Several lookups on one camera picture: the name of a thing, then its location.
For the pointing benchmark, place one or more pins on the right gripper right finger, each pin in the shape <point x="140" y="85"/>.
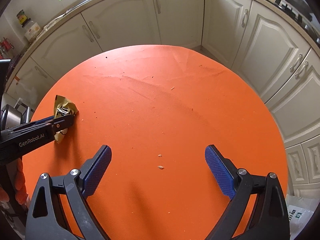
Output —
<point x="269" y="218"/>

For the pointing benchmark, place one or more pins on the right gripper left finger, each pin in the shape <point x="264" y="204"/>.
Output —
<point x="46" y="217"/>

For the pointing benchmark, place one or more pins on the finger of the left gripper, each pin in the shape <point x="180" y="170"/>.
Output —
<point x="52" y="127"/>
<point x="42" y="121"/>

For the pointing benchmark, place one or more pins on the yellow snack wrapper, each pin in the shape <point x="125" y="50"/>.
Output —
<point x="63" y="107"/>

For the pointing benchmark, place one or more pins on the cream kitchen cabinets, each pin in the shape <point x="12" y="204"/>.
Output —
<point x="253" y="38"/>

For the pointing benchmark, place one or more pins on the white green rice bag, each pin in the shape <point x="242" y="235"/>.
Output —
<point x="300" y="210"/>

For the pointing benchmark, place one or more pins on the glass jar on counter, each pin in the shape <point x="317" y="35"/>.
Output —
<point x="32" y="30"/>

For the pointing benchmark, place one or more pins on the round orange table mat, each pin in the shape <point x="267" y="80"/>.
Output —
<point x="158" y="108"/>

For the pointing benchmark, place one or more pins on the black gas stove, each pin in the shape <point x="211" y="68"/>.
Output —
<point x="301" y="12"/>

